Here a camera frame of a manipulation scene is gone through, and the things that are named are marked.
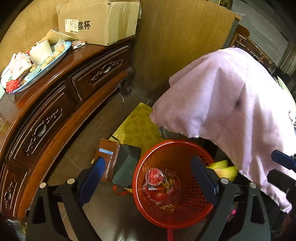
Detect yellow patterned cloth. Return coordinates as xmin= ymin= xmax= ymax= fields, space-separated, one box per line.
xmin=91 ymin=102 xmax=167 ymax=165

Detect dark carved wooden cabinet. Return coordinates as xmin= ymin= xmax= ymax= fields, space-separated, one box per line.
xmin=0 ymin=35 xmax=137 ymax=223

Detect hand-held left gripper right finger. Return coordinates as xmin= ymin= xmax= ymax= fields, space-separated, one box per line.
xmin=191 ymin=155 xmax=271 ymax=241

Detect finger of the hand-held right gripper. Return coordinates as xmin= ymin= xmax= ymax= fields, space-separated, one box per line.
xmin=271 ymin=150 xmax=296 ymax=172
xmin=268 ymin=170 xmax=296 ymax=193

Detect clear bag of food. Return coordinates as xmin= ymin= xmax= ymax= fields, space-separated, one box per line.
xmin=54 ymin=38 xmax=67 ymax=53

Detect cardboard box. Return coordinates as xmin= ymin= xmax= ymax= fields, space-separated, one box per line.
xmin=57 ymin=0 xmax=141 ymax=46

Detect beige paper envelope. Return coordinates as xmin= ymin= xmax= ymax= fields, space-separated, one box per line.
xmin=39 ymin=29 xmax=79 ymax=46

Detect light blue oval tray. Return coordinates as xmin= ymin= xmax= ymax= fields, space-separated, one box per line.
xmin=0 ymin=40 xmax=72 ymax=94

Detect white crumpled plastic bag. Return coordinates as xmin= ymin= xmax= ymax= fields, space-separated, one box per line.
xmin=9 ymin=52 xmax=33 ymax=81

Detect brown round food pieces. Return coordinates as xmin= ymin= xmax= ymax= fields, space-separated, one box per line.
xmin=30 ymin=50 xmax=63 ymax=73

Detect red mesh basket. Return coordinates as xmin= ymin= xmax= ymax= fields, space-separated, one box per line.
xmin=132 ymin=140 xmax=228 ymax=229

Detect purple fleece blanket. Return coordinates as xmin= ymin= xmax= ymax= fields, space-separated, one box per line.
xmin=150 ymin=47 xmax=296 ymax=214

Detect small red flat box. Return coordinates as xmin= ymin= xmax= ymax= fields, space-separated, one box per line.
xmin=72 ymin=40 xmax=87 ymax=50

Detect yellow-green plastic object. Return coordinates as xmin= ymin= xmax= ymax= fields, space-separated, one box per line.
xmin=206 ymin=159 xmax=239 ymax=184

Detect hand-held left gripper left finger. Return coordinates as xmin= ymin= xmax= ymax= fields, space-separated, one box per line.
xmin=25 ymin=158 xmax=107 ymax=241

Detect red shredded bundle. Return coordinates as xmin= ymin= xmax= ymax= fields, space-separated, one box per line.
xmin=5 ymin=79 xmax=21 ymax=93

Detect clear pack of red candies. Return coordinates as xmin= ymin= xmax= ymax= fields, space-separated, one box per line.
xmin=145 ymin=168 xmax=165 ymax=186

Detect yellow and red wrapper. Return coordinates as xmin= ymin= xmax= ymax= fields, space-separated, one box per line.
xmin=162 ymin=170 xmax=179 ymax=189

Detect red snack wrapper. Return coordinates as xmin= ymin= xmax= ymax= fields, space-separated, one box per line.
xmin=142 ymin=182 xmax=176 ymax=200

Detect carved wooden drawer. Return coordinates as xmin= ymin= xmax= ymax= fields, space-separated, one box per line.
xmin=70 ymin=45 xmax=131 ymax=102
xmin=0 ymin=162 xmax=31 ymax=220
xmin=6 ymin=85 xmax=77 ymax=163

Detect wooden chair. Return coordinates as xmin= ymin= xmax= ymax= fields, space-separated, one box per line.
xmin=231 ymin=25 xmax=279 ymax=71

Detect white paper bowl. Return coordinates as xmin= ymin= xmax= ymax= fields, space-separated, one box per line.
xmin=29 ymin=39 xmax=53 ymax=65

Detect phone in brown wallet case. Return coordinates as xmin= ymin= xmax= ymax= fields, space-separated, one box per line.
xmin=98 ymin=138 xmax=142 ymax=189

